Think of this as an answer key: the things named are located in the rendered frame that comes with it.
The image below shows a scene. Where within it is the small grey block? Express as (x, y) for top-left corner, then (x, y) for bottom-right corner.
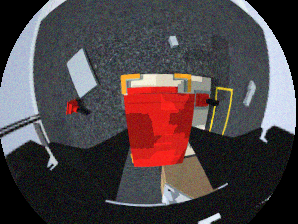
(168, 36), (178, 48)

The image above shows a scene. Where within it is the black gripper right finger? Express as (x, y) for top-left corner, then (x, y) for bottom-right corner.
(189, 127), (263, 189)

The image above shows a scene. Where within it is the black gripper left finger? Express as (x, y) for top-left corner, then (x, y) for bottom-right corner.
(48, 128), (130, 202)

